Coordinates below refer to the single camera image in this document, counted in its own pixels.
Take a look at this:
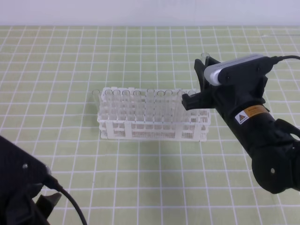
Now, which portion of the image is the black left camera cable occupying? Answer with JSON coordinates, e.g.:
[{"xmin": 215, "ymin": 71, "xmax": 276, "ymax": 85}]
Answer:
[{"xmin": 45, "ymin": 174, "xmax": 89, "ymax": 225}]

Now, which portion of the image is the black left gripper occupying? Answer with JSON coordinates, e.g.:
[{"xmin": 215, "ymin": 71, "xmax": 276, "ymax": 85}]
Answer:
[{"xmin": 0, "ymin": 137, "xmax": 61, "ymax": 225}]

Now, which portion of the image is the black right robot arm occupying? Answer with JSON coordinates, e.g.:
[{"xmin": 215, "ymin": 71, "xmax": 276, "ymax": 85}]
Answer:
[{"xmin": 182, "ymin": 54, "xmax": 300, "ymax": 194}]

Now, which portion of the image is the white plastic test tube rack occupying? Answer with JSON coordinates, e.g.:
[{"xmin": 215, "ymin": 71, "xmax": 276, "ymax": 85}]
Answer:
[{"xmin": 92, "ymin": 87, "xmax": 211, "ymax": 142}]

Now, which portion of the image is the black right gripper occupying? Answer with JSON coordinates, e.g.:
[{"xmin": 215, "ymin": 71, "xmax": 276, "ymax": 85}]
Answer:
[{"xmin": 182, "ymin": 56, "xmax": 269, "ymax": 120}]

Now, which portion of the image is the clear glass test tube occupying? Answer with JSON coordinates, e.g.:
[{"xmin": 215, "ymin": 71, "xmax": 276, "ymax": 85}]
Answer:
[{"xmin": 200, "ymin": 52, "xmax": 210, "ymax": 91}]

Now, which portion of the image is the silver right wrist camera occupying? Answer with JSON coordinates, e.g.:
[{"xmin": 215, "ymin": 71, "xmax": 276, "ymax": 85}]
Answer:
[{"xmin": 204, "ymin": 54, "xmax": 273, "ymax": 86}]

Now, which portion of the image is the black right camera cable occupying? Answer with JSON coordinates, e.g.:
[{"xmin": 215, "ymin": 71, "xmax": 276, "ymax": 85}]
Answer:
[{"xmin": 269, "ymin": 55, "xmax": 300, "ymax": 62}]

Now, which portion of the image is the black camera cable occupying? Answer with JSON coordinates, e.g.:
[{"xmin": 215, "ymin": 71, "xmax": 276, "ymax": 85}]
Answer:
[
  {"xmin": 269, "ymin": 55, "xmax": 300, "ymax": 62},
  {"xmin": 45, "ymin": 174, "xmax": 89, "ymax": 225}
]

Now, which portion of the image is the green grid tablecloth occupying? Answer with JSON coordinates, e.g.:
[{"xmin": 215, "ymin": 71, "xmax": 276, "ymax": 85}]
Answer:
[{"xmin": 0, "ymin": 26, "xmax": 300, "ymax": 225}]

